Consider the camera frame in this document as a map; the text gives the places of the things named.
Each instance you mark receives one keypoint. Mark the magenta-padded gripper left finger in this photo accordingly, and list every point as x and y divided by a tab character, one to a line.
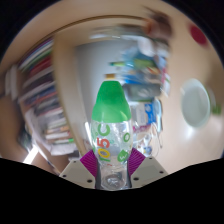
76	171

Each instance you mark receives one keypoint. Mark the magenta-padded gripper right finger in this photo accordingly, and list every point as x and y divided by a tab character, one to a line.
146	170

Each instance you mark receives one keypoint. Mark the clear bottle with green cap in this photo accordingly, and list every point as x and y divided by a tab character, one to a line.
111	133

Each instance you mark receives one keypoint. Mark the blue and white box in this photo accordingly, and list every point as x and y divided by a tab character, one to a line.
151	115

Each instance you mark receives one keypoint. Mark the grey shaker bottle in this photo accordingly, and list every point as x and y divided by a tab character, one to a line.
143	91

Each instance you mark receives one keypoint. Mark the wooden shelf unit with books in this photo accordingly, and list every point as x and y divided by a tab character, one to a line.
43	96

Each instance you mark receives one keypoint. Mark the white mug with green rim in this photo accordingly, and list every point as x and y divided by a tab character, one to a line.
196	103

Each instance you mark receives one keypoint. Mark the flat round red coaster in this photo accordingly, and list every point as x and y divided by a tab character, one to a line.
198	34

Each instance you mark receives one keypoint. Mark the brown cup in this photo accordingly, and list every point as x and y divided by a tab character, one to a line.
160	25

